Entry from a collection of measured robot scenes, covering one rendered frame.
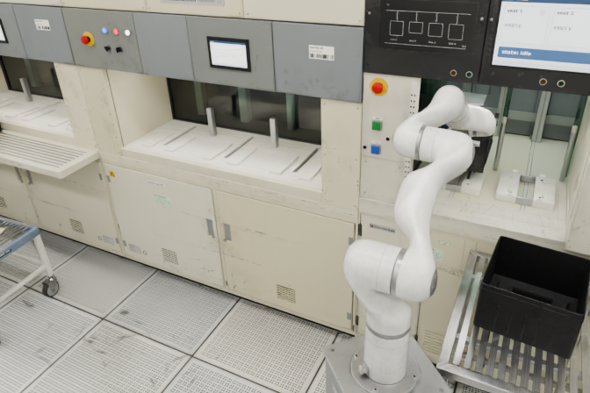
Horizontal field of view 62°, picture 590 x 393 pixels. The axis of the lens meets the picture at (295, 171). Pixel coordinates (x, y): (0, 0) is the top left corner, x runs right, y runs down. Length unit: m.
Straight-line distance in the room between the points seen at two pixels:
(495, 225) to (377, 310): 0.80
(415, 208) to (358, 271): 0.22
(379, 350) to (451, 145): 0.58
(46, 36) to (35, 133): 0.69
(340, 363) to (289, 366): 1.00
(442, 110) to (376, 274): 0.52
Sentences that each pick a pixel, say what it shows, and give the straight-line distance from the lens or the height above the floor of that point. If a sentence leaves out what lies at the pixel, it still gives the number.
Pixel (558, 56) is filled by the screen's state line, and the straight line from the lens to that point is 1.69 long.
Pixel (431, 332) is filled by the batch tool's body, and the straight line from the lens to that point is 2.36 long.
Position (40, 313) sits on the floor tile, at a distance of 3.15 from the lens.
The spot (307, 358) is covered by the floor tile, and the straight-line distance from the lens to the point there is 2.54.
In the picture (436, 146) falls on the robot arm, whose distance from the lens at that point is 1.38.
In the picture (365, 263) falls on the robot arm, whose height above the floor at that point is 1.16.
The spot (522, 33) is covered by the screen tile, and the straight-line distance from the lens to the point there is 1.68.
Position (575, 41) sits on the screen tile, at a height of 1.56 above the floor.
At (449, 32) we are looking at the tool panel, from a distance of 1.70.
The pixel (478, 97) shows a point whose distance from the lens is 2.11.
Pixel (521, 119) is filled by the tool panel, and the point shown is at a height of 0.96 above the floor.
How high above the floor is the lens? 1.93
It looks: 28 degrees down
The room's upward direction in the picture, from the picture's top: 2 degrees counter-clockwise
